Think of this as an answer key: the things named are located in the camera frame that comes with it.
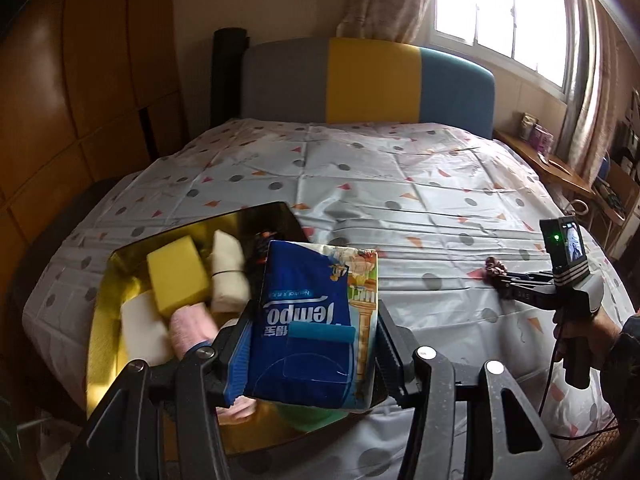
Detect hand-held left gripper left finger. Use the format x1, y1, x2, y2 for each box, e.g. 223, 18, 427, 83
85, 300, 256, 480

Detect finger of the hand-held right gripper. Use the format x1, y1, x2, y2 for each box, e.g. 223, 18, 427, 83
497, 281, 557, 307
495, 269, 555, 283

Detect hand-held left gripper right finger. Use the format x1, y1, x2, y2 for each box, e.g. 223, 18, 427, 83
375, 300, 573, 480

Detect pink scrunchie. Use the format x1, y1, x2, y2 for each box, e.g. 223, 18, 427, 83
482, 255, 508, 281

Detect pink towel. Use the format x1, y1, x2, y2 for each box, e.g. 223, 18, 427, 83
169, 302, 256, 423

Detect blue tissue pack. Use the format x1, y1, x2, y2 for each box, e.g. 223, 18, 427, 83
245, 240, 381, 411

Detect green silicone dome bottle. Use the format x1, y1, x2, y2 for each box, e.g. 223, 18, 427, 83
275, 402, 351, 433

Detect beige cloth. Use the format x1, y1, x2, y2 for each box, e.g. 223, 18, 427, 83
209, 230, 251, 313

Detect white sponge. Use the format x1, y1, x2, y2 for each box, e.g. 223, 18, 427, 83
120, 290, 176, 363

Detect yellow sponge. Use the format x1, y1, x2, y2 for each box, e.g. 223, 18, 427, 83
146, 235, 210, 316

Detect black beaded hair ties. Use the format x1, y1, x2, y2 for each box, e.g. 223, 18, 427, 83
247, 230, 278, 271

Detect gold tray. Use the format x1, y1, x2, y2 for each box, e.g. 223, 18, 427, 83
86, 201, 391, 456

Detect person's right forearm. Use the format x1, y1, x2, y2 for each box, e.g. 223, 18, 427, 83
605, 310, 640, 441

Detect person's right hand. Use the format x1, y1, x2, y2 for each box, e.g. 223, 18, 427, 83
590, 307, 625, 378

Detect cluttered wooden desk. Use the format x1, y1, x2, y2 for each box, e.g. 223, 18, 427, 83
592, 90, 640, 261

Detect wooden bedside table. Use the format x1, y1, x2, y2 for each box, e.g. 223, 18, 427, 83
492, 129, 596, 206

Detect beige packet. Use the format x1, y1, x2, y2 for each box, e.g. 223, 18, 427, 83
517, 112, 540, 142

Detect beige patterned curtain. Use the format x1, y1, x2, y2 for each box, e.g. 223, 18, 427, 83
555, 0, 626, 191
336, 0, 441, 46

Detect grey yellow blue headboard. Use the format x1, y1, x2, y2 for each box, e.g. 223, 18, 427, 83
240, 37, 496, 140

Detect window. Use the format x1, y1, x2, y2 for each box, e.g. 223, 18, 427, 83
432, 0, 586, 101

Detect wooden wardrobe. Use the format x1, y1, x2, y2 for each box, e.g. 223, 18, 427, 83
0, 0, 191, 311

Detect black cable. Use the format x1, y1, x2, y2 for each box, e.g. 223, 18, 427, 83
542, 310, 621, 441

